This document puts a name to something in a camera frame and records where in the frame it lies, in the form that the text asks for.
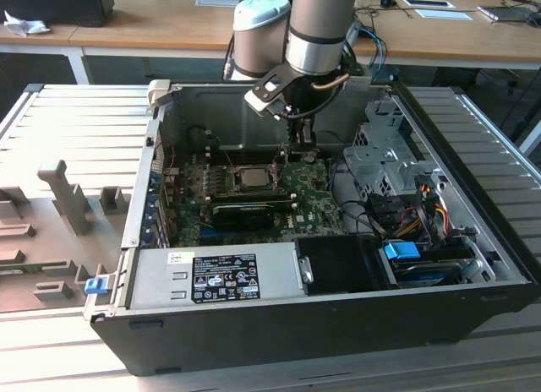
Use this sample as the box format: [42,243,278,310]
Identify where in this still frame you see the silver green CPU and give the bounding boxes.
[239,168,274,188]

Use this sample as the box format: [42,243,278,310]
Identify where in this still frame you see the black RAM slot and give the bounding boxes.
[210,188,293,199]
[210,194,293,204]

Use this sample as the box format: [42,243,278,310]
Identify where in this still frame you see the CPU socket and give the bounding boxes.
[231,163,281,193]

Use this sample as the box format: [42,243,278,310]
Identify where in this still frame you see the green motherboard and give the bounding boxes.
[168,149,352,248]

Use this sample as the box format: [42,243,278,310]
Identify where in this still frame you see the silver drive cage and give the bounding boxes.
[341,99,450,201]

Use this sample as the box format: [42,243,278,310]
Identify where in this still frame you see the black graphics card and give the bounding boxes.
[211,203,276,232]

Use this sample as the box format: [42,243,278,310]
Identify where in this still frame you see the beige case latch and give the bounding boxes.
[147,79,172,115]

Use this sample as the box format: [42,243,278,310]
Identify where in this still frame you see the wooden desk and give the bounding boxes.
[0,0,541,85]

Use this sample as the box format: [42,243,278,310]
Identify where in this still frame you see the blue disk carrier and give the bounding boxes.
[382,239,420,263]

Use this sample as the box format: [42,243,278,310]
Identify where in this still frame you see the silver power supply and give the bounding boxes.
[125,242,313,312]

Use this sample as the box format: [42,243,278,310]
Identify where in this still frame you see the black PC case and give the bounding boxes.
[83,79,541,377]

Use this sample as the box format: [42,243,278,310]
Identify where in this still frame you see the black box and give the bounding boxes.
[0,0,116,29]

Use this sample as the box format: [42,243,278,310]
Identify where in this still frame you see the grey parts rack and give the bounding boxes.
[0,158,133,313]

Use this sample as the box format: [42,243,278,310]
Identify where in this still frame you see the blue case latch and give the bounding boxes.
[84,277,107,296]

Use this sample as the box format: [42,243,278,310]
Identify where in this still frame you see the crumpled white paper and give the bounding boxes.
[3,9,52,38]

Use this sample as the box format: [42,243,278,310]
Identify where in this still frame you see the green RAM stick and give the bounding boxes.
[0,260,69,277]

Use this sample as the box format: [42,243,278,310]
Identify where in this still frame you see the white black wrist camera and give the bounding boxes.
[243,65,298,119]

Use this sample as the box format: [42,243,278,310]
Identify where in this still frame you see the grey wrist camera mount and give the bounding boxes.
[337,68,374,92]

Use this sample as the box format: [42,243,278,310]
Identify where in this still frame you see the blue cables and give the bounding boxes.
[357,22,401,83]

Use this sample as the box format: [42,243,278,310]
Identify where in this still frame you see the coloured power wires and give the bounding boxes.
[396,184,451,239]

